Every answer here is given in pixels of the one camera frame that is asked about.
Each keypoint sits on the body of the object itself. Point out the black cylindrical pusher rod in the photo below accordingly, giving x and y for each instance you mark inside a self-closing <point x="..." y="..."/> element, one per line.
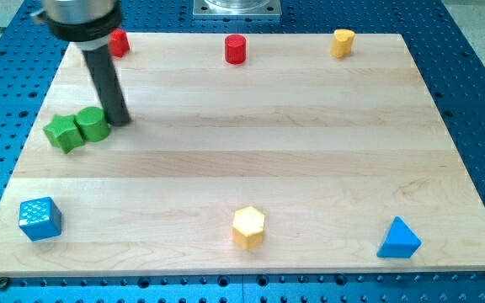
<point x="102" y="71"/>

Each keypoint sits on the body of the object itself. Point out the red block top left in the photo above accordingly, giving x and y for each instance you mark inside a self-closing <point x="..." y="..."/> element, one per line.
<point x="118" y="43"/>

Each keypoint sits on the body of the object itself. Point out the green cylinder block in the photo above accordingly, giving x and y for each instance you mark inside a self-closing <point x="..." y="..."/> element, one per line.
<point x="92" y="124"/>

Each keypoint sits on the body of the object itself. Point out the green star block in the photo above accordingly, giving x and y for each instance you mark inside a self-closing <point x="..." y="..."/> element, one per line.
<point x="62" y="132"/>

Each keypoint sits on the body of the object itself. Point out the blue perforated metal table plate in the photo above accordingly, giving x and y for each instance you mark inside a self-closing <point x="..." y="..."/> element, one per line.
<point x="450" y="65"/>

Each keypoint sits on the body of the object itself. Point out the red cylinder block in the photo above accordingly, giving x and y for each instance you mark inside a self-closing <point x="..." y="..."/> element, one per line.
<point x="235" y="49"/>

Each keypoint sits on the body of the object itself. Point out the blue cube block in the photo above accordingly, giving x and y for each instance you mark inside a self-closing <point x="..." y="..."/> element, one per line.
<point x="40" y="219"/>

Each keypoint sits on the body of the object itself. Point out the yellow hexagon block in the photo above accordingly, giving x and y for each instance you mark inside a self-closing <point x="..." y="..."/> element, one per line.
<point x="248" y="227"/>

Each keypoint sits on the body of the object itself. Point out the light wooden board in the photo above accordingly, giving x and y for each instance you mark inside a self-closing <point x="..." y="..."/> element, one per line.
<point x="329" y="150"/>

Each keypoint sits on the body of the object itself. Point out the yellow heart block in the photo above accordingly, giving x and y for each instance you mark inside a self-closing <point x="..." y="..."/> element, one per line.
<point x="342" y="42"/>

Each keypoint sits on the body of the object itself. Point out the blue triangle block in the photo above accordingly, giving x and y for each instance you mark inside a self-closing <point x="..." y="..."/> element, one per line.
<point x="400" y="241"/>

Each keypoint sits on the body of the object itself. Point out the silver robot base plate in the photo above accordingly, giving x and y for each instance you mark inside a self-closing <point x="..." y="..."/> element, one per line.
<point x="213" y="8"/>

